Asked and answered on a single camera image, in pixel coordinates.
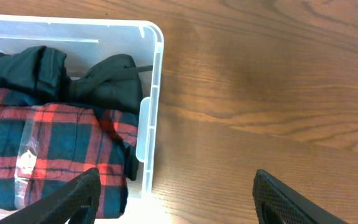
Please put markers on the clear plastic storage bin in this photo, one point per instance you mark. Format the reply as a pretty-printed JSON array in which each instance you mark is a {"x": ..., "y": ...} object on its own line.
[{"x": 87, "y": 42}]

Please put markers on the large black garment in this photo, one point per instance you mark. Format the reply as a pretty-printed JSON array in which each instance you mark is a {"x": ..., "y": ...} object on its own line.
[{"x": 113, "y": 83}]

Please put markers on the dark navy cloth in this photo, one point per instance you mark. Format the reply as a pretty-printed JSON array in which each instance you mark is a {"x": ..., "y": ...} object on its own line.
[{"x": 38, "y": 71}]

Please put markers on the red plaid cloth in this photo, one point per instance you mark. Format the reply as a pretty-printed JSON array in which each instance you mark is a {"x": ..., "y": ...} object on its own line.
[{"x": 44, "y": 146}]

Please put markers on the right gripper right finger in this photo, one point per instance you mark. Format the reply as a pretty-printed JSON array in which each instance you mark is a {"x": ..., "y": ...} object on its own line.
[{"x": 276, "y": 202}]

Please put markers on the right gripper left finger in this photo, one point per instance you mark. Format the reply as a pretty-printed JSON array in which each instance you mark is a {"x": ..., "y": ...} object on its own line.
[{"x": 76, "y": 202}]

